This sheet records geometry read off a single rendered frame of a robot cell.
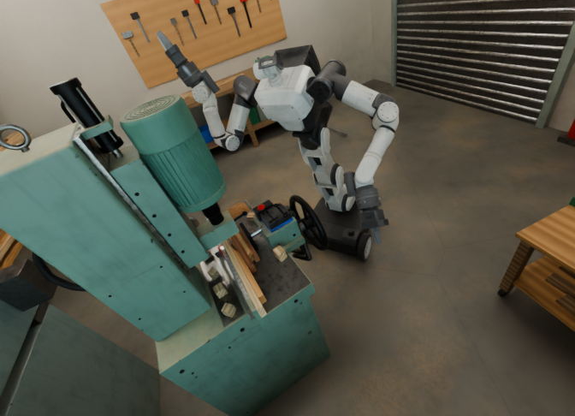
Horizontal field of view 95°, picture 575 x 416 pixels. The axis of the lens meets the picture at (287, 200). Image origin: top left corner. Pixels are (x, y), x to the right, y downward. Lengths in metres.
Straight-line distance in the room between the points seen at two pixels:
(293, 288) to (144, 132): 0.63
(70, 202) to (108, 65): 3.41
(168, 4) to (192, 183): 3.35
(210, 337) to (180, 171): 0.60
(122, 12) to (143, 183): 3.34
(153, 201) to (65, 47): 3.45
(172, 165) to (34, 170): 0.27
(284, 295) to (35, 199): 0.69
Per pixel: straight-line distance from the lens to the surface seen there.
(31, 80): 4.33
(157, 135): 0.75
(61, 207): 0.80
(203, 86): 1.30
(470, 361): 1.82
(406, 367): 1.75
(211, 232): 0.98
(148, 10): 4.02
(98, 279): 0.93
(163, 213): 0.86
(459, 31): 3.87
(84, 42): 4.12
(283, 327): 1.24
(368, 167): 1.04
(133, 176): 0.80
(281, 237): 1.04
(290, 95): 1.21
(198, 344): 1.09
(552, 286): 1.95
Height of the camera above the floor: 1.67
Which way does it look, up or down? 39 degrees down
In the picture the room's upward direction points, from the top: 18 degrees counter-clockwise
